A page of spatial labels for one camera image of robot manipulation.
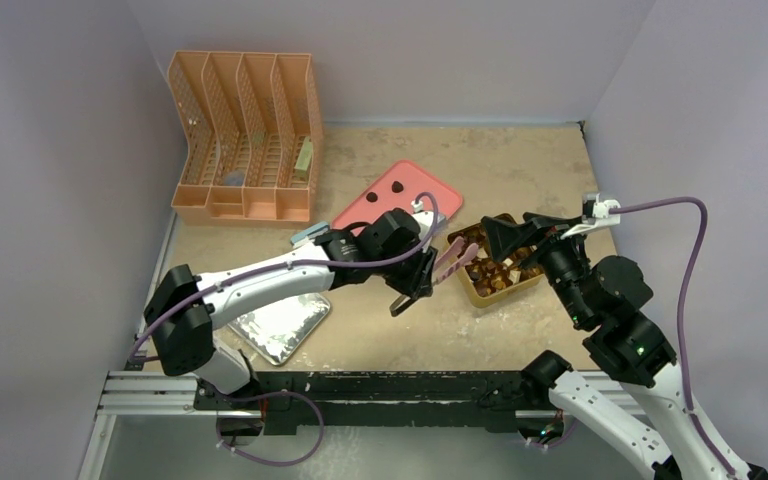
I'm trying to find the orange plastic file organizer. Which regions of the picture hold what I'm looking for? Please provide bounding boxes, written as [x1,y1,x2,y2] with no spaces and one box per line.
[167,50,325,228]

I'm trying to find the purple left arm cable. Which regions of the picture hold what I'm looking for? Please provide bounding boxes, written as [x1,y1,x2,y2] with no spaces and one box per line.
[127,192,440,466]

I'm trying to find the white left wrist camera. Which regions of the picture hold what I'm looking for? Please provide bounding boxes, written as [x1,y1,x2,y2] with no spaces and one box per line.
[411,200,448,237]

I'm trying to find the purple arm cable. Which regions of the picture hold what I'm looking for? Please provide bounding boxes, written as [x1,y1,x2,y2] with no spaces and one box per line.
[127,192,440,466]
[609,197,768,480]

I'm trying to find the pink tongs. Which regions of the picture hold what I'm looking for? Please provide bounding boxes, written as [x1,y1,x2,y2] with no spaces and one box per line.
[432,237,480,286]

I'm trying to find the green eraser block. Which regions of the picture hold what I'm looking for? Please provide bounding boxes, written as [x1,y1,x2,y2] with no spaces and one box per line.
[293,136,314,181]

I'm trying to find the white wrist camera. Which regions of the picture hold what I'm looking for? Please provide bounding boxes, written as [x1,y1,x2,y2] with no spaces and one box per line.
[560,192,621,239]
[411,200,448,237]

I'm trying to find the grey blue stapler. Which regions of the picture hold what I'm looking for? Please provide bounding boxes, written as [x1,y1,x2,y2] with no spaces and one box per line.
[290,222,330,248]

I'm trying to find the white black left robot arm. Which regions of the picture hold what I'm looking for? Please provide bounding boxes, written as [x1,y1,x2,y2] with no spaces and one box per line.
[138,208,445,409]

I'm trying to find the gold chocolate box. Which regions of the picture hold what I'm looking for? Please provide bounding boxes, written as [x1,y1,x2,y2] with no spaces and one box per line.
[445,223,545,308]

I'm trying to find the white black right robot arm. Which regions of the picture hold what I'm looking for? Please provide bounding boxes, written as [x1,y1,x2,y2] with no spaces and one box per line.
[481,211,768,479]

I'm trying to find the silver foil tray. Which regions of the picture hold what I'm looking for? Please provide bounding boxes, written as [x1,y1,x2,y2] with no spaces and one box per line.
[229,294,331,366]

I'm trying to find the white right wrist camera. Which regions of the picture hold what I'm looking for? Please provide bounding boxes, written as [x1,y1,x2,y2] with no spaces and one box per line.
[560,192,621,239]

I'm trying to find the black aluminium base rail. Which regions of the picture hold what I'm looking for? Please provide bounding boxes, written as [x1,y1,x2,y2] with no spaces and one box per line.
[97,370,571,435]

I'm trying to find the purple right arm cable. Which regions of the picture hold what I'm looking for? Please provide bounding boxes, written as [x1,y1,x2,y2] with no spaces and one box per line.
[609,197,768,480]

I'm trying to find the pink plastic tray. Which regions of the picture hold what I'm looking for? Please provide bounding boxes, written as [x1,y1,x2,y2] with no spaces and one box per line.
[330,159,463,228]

